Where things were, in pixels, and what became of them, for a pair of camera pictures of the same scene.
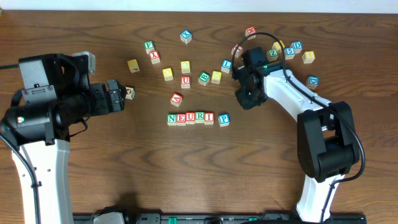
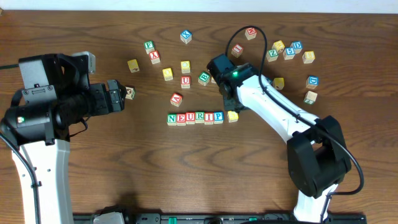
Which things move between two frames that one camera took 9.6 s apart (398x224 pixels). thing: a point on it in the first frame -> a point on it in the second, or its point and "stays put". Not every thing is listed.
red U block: (190, 117) stays put
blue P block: (224, 119) -> (218, 117)
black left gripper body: (115, 96) stays put
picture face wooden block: (130, 93) stays put
